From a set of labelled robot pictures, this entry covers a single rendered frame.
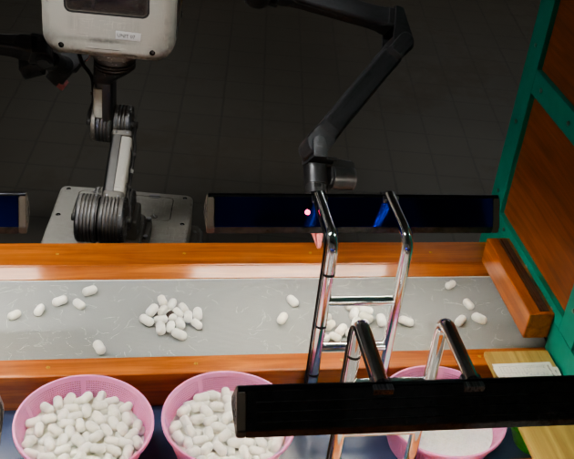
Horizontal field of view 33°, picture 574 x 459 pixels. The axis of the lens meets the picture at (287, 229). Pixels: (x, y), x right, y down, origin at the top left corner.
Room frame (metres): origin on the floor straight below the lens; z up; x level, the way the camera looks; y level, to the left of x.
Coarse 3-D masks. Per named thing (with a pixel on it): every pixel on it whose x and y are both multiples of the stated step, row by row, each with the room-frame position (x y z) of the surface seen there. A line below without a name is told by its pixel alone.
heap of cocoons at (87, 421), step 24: (48, 408) 1.36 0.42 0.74; (72, 408) 1.37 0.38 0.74; (96, 408) 1.38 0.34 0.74; (120, 408) 1.38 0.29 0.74; (48, 432) 1.31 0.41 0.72; (72, 432) 1.31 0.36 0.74; (96, 432) 1.31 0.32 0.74; (120, 432) 1.32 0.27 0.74; (48, 456) 1.24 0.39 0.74; (72, 456) 1.26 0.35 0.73; (96, 456) 1.25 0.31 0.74; (120, 456) 1.27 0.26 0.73
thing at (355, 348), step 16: (448, 320) 1.31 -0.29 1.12; (352, 336) 1.29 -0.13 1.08; (368, 336) 1.23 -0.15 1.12; (448, 336) 1.27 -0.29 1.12; (352, 352) 1.28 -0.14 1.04; (368, 352) 1.20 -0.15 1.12; (432, 352) 1.32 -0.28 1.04; (464, 352) 1.22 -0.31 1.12; (352, 368) 1.28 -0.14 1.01; (368, 368) 1.17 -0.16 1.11; (432, 368) 1.31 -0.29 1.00; (464, 368) 1.19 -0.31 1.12; (384, 384) 1.13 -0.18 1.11; (464, 384) 1.16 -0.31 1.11; (480, 384) 1.16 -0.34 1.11; (400, 432) 1.31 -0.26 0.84; (416, 432) 1.31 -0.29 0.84; (336, 448) 1.28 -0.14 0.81; (416, 448) 1.31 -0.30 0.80
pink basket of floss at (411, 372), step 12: (396, 372) 1.56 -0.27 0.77; (408, 372) 1.57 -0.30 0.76; (420, 372) 1.58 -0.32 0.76; (456, 372) 1.58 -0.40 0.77; (504, 432) 1.42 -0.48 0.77; (396, 444) 1.39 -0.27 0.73; (492, 444) 1.42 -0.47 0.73; (396, 456) 1.40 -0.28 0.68; (420, 456) 1.35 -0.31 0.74; (432, 456) 1.33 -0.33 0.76; (444, 456) 1.33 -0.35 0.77; (456, 456) 1.33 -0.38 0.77; (468, 456) 1.34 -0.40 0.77; (480, 456) 1.35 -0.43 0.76
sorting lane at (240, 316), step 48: (0, 288) 1.72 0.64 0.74; (48, 288) 1.74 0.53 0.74; (144, 288) 1.78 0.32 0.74; (192, 288) 1.81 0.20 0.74; (240, 288) 1.83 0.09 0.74; (288, 288) 1.85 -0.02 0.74; (336, 288) 1.87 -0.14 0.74; (384, 288) 1.90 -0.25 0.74; (432, 288) 1.92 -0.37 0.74; (480, 288) 1.95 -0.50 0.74; (0, 336) 1.56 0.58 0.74; (48, 336) 1.57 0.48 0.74; (96, 336) 1.59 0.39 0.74; (144, 336) 1.61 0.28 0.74; (192, 336) 1.63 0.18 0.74; (240, 336) 1.65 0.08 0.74; (288, 336) 1.67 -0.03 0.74; (432, 336) 1.73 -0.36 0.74; (480, 336) 1.75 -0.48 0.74
